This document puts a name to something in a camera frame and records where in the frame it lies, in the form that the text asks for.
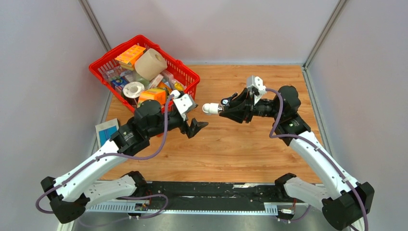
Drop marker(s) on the white tape roll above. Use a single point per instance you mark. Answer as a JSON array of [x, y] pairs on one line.
[[133, 90]]

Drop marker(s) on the yellow snack packet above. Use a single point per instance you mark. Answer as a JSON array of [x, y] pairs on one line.
[[176, 85]]

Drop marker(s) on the brown toilet paper roll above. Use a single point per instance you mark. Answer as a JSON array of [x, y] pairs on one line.
[[150, 64]]

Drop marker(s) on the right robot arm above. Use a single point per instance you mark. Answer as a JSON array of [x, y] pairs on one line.
[[343, 200]]

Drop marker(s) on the red plastic shopping basket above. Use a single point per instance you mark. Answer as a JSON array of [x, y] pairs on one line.
[[179, 70]]

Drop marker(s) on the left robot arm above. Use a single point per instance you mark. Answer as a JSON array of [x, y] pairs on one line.
[[72, 194]]

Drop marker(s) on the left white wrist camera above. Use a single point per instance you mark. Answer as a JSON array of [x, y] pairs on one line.
[[180, 100]]

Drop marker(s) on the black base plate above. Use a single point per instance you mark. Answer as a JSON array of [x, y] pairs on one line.
[[214, 198]]

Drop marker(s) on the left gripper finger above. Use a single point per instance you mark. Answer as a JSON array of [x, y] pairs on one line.
[[195, 127], [191, 108]]

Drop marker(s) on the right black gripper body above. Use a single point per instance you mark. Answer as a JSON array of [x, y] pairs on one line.
[[258, 109]]

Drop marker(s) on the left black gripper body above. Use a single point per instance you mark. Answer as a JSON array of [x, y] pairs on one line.
[[179, 122]]

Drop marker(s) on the white elbow fitting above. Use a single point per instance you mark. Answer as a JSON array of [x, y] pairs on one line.
[[211, 108]]

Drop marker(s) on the orange patterned box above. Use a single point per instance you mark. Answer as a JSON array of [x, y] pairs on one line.
[[128, 58]]

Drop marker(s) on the orange striped sponge box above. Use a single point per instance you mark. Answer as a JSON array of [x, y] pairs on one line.
[[157, 94]]

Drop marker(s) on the blue razor box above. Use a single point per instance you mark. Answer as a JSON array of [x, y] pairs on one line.
[[105, 130]]

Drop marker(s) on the blue small box in basket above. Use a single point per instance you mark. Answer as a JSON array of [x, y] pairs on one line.
[[118, 84]]

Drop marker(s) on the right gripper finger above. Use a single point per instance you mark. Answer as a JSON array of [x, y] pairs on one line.
[[236, 115], [241, 101]]

